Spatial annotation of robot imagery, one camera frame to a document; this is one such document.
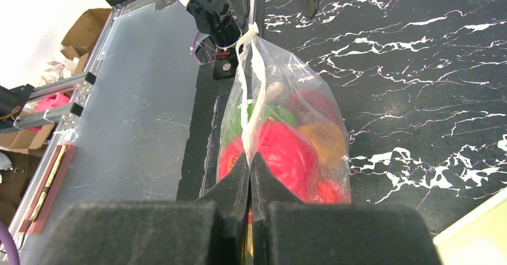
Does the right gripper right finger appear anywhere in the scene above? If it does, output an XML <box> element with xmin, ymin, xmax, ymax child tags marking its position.
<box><xmin>251</xmin><ymin>154</ymin><xmax>441</xmax><ymax>264</ymax></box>

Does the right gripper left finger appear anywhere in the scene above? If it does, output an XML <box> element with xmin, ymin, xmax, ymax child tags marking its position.
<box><xmin>39</xmin><ymin>154</ymin><xmax>250</xmax><ymax>264</ymax></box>

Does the red fake apple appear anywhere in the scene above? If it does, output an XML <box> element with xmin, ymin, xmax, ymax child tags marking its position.
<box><xmin>247</xmin><ymin>120</ymin><xmax>320</xmax><ymax>202</ymax></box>

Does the clear zip top bag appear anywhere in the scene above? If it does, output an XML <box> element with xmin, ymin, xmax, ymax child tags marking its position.
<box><xmin>216</xmin><ymin>24</ymin><xmax>351</xmax><ymax>203</ymax></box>

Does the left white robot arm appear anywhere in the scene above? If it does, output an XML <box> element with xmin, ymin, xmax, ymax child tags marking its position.
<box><xmin>187</xmin><ymin>0</ymin><xmax>267</xmax><ymax>81</ymax></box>

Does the red fake chili pepper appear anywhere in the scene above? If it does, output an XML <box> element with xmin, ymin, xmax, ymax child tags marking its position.
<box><xmin>217</xmin><ymin>136</ymin><xmax>245</xmax><ymax>181</ymax></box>

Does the brown fake potato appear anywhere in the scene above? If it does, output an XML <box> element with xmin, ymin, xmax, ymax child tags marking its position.
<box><xmin>298</xmin><ymin>123</ymin><xmax>348</xmax><ymax>170</ymax></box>

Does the dark red fake fruit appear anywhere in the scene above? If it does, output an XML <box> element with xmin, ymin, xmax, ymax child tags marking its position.
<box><xmin>288</xmin><ymin>89</ymin><xmax>341</xmax><ymax>125</ymax></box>

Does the green fake pepper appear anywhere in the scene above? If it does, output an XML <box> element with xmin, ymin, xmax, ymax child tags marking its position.
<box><xmin>224</xmin><ymin>103</ymin><xmax>298</xmax><ymax>147</ymax></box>

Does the pink object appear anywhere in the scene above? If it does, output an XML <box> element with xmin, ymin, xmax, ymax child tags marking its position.
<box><xmin>33</xmin><ymin>93</ymin><xmax>70</xmax><ymax>114</ymax></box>

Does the cardboard box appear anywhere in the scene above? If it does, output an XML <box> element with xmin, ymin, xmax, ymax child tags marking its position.
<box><xmin>1</xmin><ymin>8</ymin><xmax>112</xmax><ymax>154</ymax></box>

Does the light green plastic basket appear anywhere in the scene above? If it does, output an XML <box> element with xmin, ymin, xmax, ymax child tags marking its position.
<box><xmin>433</xmin><ymin>188</ymin><xmax>506</xmax><ymax>264</ymax></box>

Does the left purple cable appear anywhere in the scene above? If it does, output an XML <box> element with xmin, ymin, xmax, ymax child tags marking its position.
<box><xmin>190</xmin><ymin>31</ymin><xmax>222</xmax><ymax>66</ymax></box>

